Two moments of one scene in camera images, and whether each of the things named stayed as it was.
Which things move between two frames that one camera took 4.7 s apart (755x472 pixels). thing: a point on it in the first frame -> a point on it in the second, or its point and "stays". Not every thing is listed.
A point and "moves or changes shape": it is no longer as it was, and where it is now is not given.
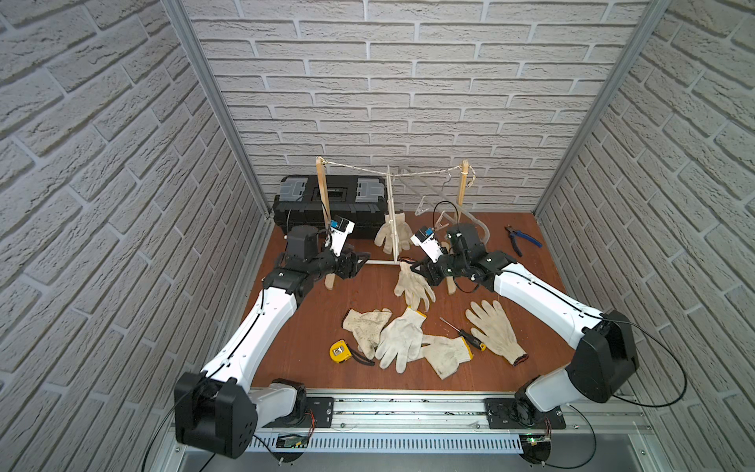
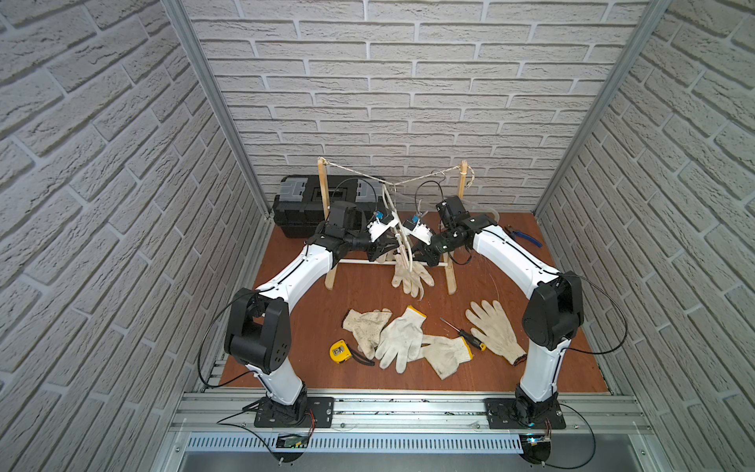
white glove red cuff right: [495, 328] stays
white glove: [404, 234] moves or changes shape
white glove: [414, 287] moves or changes shape
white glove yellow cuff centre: [400, 339] stays
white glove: [366, 327] stays
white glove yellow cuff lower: [443, 354] stays
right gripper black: [427, 267] -> [426, 254]
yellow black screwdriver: [471, 339] stays
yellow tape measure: [341, 352] stays
